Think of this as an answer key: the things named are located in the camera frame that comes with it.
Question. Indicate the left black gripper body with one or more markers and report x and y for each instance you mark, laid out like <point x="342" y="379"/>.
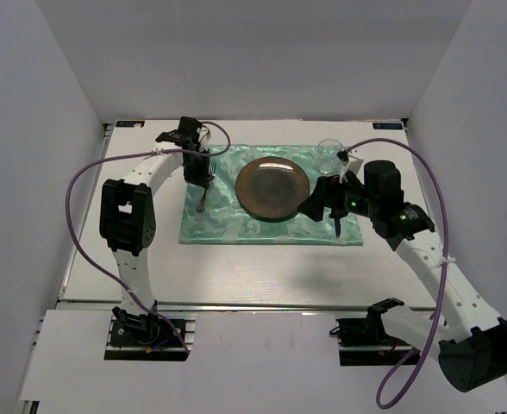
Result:
<point x="197" y="169"/>

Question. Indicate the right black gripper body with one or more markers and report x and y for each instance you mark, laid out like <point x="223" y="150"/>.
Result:
<point x="347" y="197"/>

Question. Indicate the iridescent ornate fork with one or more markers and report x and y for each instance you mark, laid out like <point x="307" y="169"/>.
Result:
<point x="205" y="190"/>

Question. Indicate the purple handled knife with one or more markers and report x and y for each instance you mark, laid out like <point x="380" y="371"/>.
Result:
<point x="337" y="226"/>

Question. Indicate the brown speckled ceramic plate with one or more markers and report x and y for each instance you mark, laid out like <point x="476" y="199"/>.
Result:
<point x="271" y="188"/>

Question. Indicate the clear drinking glass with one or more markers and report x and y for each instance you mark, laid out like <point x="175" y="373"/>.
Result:
<point x="327" y="160"/>

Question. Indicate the green satin patterned cloth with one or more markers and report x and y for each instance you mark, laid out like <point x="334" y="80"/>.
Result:
<point x="225" y="222"/>

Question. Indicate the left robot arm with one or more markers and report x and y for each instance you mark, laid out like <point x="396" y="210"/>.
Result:
<point x="127" y="216"/>

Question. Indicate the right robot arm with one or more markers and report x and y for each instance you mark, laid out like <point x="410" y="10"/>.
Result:
<point x="466" y="336"/>

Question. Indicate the right blue table sticker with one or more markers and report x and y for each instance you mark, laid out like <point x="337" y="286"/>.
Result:
<point x="388" y="126"/>

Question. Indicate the blue table sticker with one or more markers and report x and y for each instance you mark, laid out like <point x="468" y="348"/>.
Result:
<point x="130" y="124"/>
<point x="388" y="126"/>

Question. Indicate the left blue table sticker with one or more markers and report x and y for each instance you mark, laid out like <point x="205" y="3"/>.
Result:
<point x="130" y="124"/>

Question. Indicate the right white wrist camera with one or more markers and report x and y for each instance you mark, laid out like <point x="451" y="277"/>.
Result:
<point x="351" y="162"/>

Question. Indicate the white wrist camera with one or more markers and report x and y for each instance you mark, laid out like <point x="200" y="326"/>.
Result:
<point x="351" y="162"/>
<point x="204" y="135"/>

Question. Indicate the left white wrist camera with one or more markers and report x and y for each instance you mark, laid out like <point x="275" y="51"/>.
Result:
<point x="204" y="135"/>

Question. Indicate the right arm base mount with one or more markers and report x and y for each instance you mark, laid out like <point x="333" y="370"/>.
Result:
<point x="363" y="342"/>

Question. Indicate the aluminium table edge rail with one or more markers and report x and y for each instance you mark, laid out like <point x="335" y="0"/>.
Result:
<point x="90" y="305"/>

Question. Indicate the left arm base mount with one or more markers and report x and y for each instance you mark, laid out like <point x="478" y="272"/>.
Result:
<point x="146" y="338"/>

